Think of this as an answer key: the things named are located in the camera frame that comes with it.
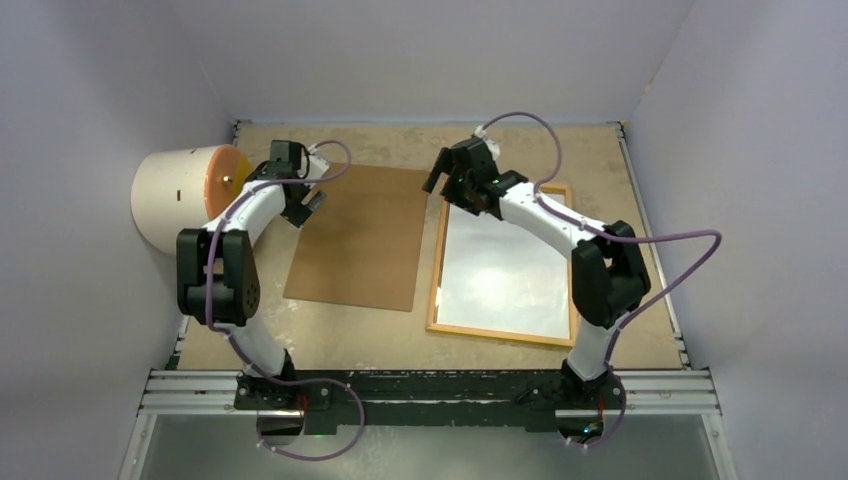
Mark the white cylinder with coloured face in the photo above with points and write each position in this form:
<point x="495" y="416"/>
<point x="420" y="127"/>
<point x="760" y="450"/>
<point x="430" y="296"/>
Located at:
<point x="178" y="189"/>

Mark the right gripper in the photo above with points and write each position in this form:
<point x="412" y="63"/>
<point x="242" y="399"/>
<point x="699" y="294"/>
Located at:
<point x="443" y="165"/>

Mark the yellow picture frame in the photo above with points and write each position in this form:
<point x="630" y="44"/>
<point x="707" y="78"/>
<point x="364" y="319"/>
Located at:
<point x="434" y="278"/>

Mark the brown cardboard backing board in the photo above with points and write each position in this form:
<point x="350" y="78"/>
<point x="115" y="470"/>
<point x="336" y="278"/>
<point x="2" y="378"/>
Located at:
<point x="362" y="245"/>

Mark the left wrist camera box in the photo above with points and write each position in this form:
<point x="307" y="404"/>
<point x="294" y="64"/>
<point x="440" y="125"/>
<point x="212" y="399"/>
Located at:
<point x="317" y="167"/>

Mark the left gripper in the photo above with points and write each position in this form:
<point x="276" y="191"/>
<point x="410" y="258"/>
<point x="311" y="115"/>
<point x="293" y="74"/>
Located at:
<point x="297" y="211"/>

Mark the aluminium rail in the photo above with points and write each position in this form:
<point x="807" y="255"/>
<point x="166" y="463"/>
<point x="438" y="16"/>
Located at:
<point x="675" y="392"/>

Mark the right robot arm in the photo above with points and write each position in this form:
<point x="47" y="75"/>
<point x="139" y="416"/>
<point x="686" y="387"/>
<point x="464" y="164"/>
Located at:
<point x="609" y="278"/>

